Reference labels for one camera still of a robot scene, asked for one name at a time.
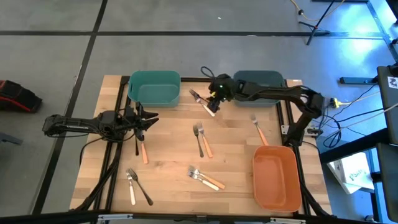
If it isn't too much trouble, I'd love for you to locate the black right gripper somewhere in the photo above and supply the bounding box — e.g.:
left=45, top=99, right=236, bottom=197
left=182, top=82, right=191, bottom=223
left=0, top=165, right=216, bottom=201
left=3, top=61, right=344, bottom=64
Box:
left=206, top=73, right=238, bottom=113

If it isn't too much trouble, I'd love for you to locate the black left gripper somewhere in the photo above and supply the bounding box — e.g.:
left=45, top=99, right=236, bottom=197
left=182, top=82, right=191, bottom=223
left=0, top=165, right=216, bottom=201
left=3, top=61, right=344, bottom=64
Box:
left=123, top=101, right=160, bottom=141

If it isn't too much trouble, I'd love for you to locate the white-handled fork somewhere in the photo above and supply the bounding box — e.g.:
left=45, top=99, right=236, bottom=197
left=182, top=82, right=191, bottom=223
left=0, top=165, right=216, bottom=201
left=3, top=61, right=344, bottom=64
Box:
left=186, top=170, right=220, bottom=192
left=125, top=169, right=137, bottom=206
left=194, top=96, right=216, bottom=118

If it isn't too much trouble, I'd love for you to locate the teal plastic bin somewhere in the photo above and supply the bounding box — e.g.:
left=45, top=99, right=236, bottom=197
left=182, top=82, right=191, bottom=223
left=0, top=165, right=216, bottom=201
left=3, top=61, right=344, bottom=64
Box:
left=127, top=70, right=182, bottom=108

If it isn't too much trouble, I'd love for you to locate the blue-grey plastic bin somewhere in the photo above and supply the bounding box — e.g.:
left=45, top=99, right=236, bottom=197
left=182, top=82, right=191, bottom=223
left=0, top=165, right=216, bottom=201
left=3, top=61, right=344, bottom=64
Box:
left=232, top=70, right=287, bottom=109

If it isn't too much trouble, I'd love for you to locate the orange plastic bin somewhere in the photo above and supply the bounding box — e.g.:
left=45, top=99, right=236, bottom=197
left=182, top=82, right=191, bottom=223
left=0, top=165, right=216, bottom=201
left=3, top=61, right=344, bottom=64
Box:
left=251, top=145, right=303, bottom=213

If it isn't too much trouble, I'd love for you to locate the grey power adapter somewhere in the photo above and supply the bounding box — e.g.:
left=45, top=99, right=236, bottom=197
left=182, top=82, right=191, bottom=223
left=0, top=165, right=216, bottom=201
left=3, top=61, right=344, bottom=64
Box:
left=303, top=126, right=323, bottom=138

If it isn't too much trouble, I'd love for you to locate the black tripod stand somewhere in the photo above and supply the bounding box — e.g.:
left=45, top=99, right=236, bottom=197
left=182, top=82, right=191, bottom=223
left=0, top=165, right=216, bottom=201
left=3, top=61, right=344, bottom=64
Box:
left=297, top=0, right=336, bottom=47

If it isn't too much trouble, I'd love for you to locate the red and black bag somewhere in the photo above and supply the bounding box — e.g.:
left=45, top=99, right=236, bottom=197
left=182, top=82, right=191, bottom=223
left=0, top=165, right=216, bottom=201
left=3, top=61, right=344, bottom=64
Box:
left=0, top=79, right=44, bottom=114

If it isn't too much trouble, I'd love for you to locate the grey metal foot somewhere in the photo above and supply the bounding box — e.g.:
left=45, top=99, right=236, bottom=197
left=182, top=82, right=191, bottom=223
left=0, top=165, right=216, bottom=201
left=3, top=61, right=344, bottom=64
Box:
left=0, top=131, right=24, bottom=146

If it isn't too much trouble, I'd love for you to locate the dark desk beam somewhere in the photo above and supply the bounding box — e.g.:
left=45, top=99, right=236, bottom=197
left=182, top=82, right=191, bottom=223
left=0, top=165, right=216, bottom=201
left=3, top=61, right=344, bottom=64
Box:
left=318, top=127, right=389, bottom=164

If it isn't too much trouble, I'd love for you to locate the black floor bar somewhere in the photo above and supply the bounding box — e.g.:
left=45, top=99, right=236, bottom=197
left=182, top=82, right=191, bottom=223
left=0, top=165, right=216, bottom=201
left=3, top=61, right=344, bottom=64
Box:
left=338, top=76, right=379, bottom=85

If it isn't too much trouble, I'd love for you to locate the white cardboard box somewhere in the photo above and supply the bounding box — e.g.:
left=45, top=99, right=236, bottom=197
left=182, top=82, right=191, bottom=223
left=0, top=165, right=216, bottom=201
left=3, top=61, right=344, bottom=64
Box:
left=326, top=151, right=376, bottom=195

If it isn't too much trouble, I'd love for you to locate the black desk panel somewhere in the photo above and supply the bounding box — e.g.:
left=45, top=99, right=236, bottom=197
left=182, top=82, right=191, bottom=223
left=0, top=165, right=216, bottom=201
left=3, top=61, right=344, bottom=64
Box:
left=376, top=62, right=398, bottom=146
left=376, top=142, right=398, bottom=223

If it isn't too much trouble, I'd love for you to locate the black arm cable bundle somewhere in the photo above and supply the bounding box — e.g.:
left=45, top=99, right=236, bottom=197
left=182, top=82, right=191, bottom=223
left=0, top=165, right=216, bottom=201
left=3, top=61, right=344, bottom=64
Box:
left=298, top=182, right=332, bottom=218
left=70, top=136, right=125, bottom=212

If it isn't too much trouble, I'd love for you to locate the yellow power cord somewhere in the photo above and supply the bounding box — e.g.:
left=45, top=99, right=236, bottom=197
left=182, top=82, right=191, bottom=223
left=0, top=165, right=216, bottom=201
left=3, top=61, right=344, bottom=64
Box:
left=289, top=0, right=346, bottom=23

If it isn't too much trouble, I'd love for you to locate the black camera mount rail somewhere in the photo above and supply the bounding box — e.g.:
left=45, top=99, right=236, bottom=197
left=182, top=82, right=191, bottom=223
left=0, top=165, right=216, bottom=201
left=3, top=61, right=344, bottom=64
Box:
left=0, top=210, right=398, bottom=224

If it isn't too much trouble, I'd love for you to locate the white cable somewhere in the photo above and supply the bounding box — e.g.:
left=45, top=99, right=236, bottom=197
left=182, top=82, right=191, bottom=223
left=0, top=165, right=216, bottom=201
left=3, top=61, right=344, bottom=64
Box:
left=340, top=102, right=398, bottom=129

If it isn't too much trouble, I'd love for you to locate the blue metal rail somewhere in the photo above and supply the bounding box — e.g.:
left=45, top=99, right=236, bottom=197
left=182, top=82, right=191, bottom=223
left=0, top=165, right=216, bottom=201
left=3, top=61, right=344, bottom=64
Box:
left=366, top=0, right=398, bottom=62

